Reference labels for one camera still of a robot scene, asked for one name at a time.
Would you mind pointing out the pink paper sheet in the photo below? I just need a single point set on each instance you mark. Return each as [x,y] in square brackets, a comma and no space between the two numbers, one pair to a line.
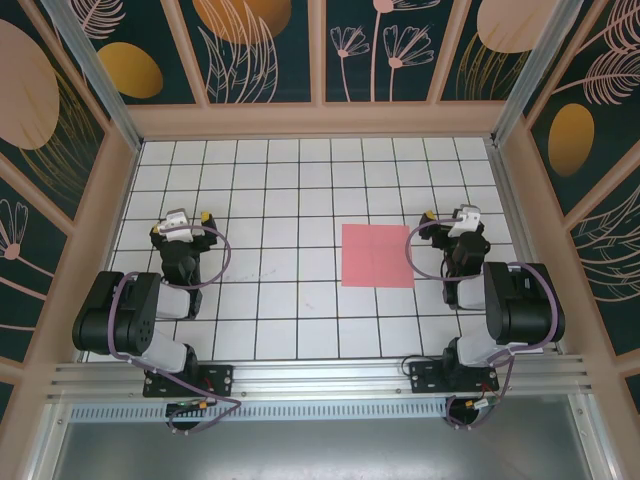
[377,255]

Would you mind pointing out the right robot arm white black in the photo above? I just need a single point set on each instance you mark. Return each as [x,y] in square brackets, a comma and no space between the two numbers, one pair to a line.
[525,310]

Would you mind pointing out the grey metal sheet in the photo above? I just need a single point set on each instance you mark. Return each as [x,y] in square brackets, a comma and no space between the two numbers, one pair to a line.
[320,450]

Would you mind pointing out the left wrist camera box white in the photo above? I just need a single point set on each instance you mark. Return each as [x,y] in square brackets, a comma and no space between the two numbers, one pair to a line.
[175,225]

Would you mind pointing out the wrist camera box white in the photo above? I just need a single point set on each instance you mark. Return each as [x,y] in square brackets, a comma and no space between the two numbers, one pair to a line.
[175,225]
[465,222]

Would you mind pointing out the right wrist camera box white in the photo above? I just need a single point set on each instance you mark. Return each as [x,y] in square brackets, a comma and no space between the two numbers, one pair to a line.
[465,222]

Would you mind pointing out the aluminium side rail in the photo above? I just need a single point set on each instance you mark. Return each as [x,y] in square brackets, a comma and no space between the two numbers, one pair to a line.
[505,190]

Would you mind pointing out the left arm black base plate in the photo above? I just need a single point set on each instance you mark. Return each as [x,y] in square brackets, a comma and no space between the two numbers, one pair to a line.
[220,380]

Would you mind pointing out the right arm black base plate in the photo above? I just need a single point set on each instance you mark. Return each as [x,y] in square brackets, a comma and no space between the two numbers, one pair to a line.
[425,380]

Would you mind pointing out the aluminium frame post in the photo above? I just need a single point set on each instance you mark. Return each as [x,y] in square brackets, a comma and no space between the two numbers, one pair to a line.
[95,75]
[537,75]

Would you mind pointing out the aluminium mounting rail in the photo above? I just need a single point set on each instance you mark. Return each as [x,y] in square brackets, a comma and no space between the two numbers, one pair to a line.
[320,380]

